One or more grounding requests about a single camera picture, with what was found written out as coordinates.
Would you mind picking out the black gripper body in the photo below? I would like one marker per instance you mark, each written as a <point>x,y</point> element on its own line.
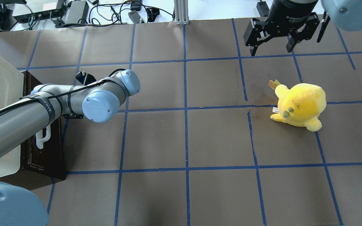
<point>287,15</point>

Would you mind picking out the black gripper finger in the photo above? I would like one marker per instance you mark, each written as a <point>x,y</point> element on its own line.
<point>256,34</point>
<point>310,26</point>

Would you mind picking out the white drawer handle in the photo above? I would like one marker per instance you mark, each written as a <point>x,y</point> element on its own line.
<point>42,136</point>

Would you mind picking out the dark brown wooden drawer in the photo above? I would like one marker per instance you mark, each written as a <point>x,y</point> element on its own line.
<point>42,150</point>

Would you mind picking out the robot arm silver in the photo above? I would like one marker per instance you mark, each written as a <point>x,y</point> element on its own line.
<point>98,101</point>
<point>345,14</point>

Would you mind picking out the yellow plush dinosaur toy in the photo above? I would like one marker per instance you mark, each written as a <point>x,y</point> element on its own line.
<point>300,105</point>

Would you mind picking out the aluminium frame post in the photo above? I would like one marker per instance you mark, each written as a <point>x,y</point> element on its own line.
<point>181,16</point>

